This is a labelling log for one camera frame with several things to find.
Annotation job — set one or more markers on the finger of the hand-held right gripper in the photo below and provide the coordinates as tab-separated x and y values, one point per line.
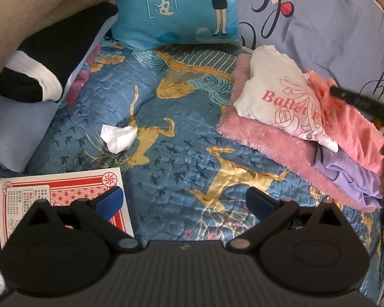
344	94

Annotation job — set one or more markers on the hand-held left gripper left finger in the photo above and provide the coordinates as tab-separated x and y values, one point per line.
110	203

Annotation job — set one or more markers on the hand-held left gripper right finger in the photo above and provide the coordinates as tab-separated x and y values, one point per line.
259	203

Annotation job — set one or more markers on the salmon fleece garment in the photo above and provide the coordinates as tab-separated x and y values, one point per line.
355	131

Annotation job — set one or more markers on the pink fluffy jacket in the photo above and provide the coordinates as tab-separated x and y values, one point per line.
262	137

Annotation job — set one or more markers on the purple garment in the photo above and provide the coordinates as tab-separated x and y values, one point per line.
355	182

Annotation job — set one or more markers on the white printed t-shirt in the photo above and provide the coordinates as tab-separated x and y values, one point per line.
268	83

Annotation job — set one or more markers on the red patterned card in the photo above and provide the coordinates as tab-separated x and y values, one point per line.
60	185

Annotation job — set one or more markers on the white crumpled tissue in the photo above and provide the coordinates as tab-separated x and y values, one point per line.
118	137

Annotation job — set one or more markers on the grey printed sofa cover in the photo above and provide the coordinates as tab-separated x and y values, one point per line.
332	25

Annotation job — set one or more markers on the light blue folded garment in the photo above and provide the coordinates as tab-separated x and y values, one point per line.
16	128

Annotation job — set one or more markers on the magenta folded garment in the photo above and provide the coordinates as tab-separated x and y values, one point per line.
81	83

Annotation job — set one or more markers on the black and white garment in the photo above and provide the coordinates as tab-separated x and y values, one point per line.
57	48

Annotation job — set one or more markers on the blue cartoon cushion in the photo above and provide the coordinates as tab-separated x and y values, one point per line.
179	9

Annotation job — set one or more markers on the tan cloth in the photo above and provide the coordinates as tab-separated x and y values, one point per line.
35	3

